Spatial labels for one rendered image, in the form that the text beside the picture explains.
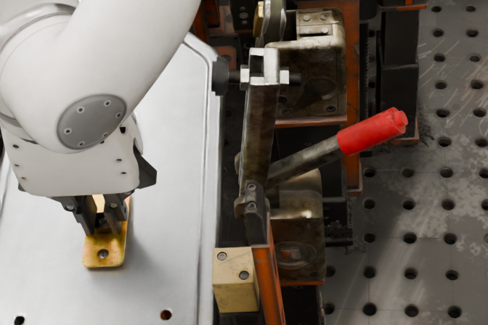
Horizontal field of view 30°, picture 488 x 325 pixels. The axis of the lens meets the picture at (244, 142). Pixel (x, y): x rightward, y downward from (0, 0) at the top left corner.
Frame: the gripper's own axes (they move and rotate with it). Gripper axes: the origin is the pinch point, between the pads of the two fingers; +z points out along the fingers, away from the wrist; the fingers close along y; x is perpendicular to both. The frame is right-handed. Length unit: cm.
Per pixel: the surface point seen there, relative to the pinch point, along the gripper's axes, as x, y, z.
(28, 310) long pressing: 8.0, 6.3, 3.3
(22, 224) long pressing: -0.9, 8.3, 3.3
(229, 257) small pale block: 7.2, -12.2, -3.2
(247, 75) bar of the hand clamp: 0.5, -15.0, -17.6
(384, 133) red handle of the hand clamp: 1.0, -25.0, -10.6
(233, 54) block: -47, -7, 33
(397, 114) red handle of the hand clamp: -0.1, -26.1, -11.5
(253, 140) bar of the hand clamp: 1.8, -14.9, -11.6
